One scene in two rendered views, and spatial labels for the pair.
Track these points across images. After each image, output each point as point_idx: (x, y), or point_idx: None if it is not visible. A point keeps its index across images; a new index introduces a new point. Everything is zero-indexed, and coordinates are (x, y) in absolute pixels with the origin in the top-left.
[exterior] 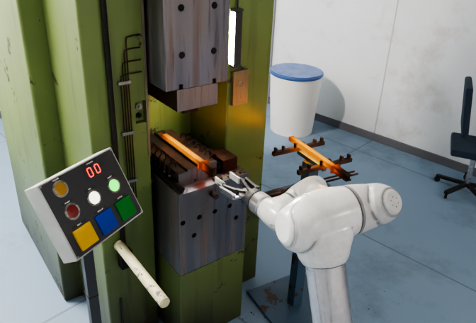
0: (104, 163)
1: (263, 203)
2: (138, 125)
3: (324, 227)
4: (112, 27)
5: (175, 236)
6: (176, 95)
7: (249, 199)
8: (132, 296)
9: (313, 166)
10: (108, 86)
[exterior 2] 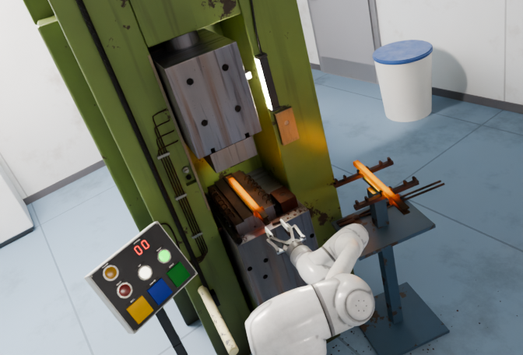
0: (152, 238)
1: (300, 260)
2: (189, 186)
3: (282, 342)
4: (137, 112)
5: (247, 279)
6: (211, 159)
7: (290, 254)
8: (229, 328)
9: (372, 198)
10: (149, 163)
